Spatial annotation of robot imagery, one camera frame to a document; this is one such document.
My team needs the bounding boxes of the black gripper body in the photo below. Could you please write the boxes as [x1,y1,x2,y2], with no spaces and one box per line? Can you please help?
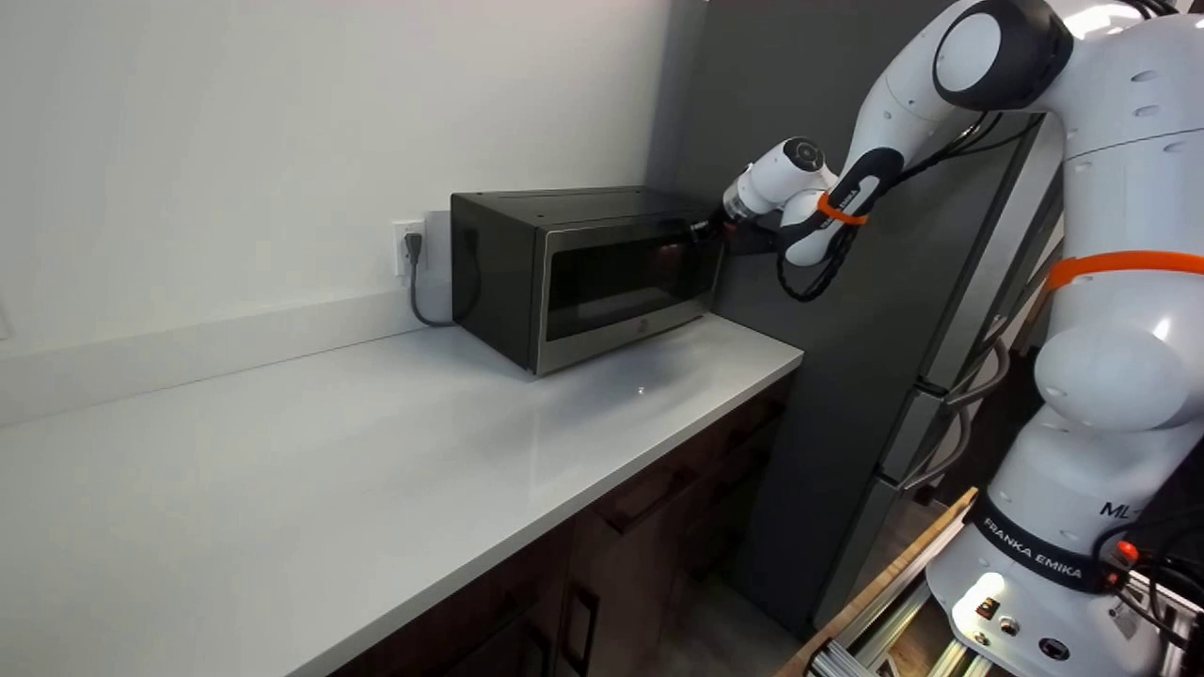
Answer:
[710,201,784,259]

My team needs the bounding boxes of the black microwave body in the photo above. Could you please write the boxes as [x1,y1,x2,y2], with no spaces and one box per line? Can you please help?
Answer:
[448,184,729,377]

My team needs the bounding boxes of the dark grey refrigerator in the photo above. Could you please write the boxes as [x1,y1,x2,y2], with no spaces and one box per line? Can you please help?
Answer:
[648,0,1070,636]

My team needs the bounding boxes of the light wooden board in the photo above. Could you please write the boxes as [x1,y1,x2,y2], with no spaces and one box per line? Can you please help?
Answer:
[777,484,984,677]

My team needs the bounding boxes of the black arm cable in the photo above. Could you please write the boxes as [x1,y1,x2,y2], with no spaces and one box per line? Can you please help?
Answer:
[772,108,1010,308]

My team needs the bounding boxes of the orange cable strap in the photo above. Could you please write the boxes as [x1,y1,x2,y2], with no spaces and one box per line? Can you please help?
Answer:
[1044,250,1204,298]
[813,192,872,234]

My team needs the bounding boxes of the dark cabinet bar handle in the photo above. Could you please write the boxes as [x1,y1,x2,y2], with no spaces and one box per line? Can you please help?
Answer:
[557,583,601,677]
[600,468,698,537]

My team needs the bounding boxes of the black microwave power cable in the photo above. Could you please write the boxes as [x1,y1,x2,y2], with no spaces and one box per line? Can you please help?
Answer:
[399,231,481,331]

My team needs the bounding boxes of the white wall outlet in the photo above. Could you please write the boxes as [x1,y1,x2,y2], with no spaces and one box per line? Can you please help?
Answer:
[389,216,434,279]

